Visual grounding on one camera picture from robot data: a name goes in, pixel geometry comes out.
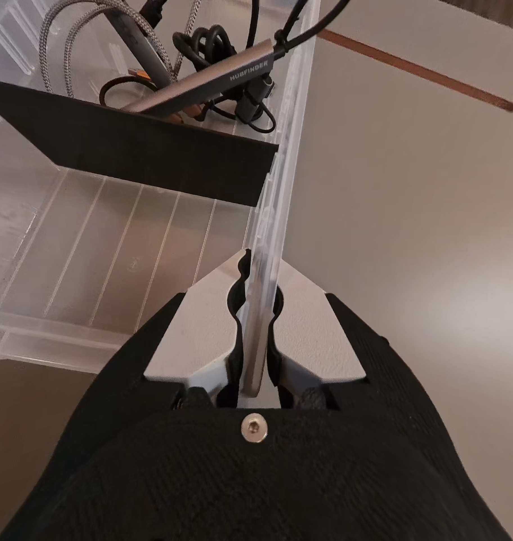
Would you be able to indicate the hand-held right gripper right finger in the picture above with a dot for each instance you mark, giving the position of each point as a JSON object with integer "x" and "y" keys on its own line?
{"x": 320, "y": 338}

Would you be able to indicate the slim grey usb hub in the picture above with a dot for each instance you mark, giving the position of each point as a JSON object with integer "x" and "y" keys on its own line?
{"x": 206, "y": 80}

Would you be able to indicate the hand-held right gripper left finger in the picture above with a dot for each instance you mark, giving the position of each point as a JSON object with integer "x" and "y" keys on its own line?
{"x": 193, "y": 338}

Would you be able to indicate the clear plastic storage bin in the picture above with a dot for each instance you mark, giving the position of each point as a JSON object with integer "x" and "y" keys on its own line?
{"x": 91, "y": 253}

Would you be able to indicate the black bin divider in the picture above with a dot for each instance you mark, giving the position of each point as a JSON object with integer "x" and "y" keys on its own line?
{"x": 155, "y": 148}

